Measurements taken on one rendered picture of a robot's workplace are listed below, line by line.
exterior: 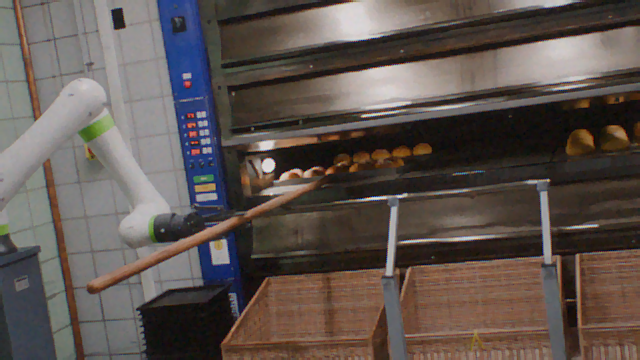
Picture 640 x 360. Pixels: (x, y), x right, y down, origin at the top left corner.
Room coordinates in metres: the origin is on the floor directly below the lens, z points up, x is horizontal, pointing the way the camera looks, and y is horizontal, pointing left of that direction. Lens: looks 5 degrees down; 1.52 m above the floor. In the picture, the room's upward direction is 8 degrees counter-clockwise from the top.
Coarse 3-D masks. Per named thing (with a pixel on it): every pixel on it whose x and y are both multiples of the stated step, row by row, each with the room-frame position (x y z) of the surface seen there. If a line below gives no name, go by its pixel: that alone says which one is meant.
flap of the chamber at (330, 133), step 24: (552, 96) 2.76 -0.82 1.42; (576, 96) 2.73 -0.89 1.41; (600, 96) 2.72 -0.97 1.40; (624, 96) 2.75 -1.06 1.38; (384, 120) 2.94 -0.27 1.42; (408, 120) 2.91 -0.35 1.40; (432, 120) 2.92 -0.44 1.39; (456, 120) 2.96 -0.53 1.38; (480, 120) 3.00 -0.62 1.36; (240, 144) 3.12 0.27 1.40; (264, 144) 3.17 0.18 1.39; (288, 144) 3.21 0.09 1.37
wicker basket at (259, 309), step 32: (288, 288) 3.21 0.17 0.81; (320, 288) 3.16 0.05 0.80; (256, 320) 3.09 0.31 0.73; (288, 320) 3.18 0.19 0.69; (320, 320) 3.13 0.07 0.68; (352, 320) 3.08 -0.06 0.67; (384, 320) 2.81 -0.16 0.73; (224, 352) 2.81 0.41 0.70; (256, 352) 2.77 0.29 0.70; (288, 352) 2.73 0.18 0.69; (320, 352) 2.69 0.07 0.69; (352, 352) 2.65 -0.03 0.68; (384, 352) 2.75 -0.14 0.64
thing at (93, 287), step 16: (304, 192) 3.03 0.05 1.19; (256, 208) 2.61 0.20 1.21; (272, 208) 2.72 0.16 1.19; (224, 224) 2.36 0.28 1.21; (240, 224) 2.47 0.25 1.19; (192, 240) 2.16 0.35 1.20; (160, 256) 1.99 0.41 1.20; (112, 272) 1.81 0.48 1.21; (128, 272) 1.85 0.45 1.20; (96, 288) 1.73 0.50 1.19
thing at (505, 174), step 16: (560, 160) 2.94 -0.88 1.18; (576, 160) 2.88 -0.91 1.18; (592, 160) 2.86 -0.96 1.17; (608, 160) 2.84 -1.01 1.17; (624, 160) 2.83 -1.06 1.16; (432, 176) 3.05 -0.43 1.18; (448, 176) 3.02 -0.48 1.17; (464, 176) 3.00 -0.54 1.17; (480, 176) 2.99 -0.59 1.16; (496, 176) 2.97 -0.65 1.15; (512, 176) 2.95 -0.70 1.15; (528, 176) 2.93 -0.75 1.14; (288, 192) 3.24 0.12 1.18; (320, 192) 3.19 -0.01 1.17; (336, 192) 3.17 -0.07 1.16; (352, 192) 3.14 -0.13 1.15; (368, 192) 3.12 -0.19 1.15
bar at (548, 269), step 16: (416, 192) 2.69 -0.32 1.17; (432, 192) 2.67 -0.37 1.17; (448, 192) 2.65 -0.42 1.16; (464, 192) 2.63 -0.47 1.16; (480, 192) 2.62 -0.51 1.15; (496, 192) 2.61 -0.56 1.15; (544, 192) 2.55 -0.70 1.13; (288, 208) 2.83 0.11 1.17; (304, 208) 2.81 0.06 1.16; (320, 208) 2.79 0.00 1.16; (336, 208) 2.78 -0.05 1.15; (544, 208) 2.50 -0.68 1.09; (544, 224) 2.46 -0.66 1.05; (544, 240) 2.42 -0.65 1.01; (544, 256) 2.39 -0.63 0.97; (544, 272) 2.35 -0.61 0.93; (384, 288) 2.50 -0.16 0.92; (544, 288) 2.35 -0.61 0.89; (560, 304) 2.35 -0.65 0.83; (400, 320) 2.50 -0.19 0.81; (560, 320) 2.34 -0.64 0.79; (400, 336) 2.49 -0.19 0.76; (560, 336) 2.34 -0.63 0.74; (400, 352) 2.49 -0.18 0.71; (560, 352) 2.34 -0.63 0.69
